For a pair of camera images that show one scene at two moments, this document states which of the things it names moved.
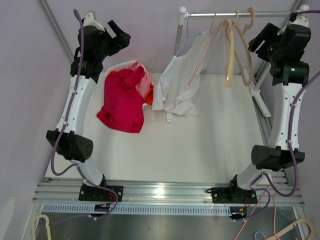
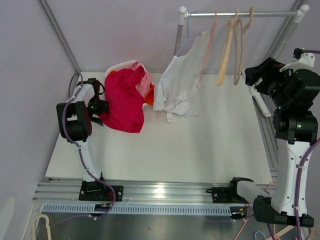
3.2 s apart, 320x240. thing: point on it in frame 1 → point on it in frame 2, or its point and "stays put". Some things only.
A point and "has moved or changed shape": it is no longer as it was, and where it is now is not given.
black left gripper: (121, 41) → (104, 109)
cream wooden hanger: (228, 26) has moved or changed shape
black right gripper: (268, 34) → (270, 70)
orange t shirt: (148, 98) stays put
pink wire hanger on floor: (249, 218) stays put
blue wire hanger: (188, 36) stays put
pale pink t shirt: (176, 88) stays put
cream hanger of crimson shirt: (235, 50) → (243, 29)
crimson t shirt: (122, 107) stays put
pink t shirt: (143, 86) stays put
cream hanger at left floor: (47, 225) stays put
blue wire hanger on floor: (257, 232) stays put
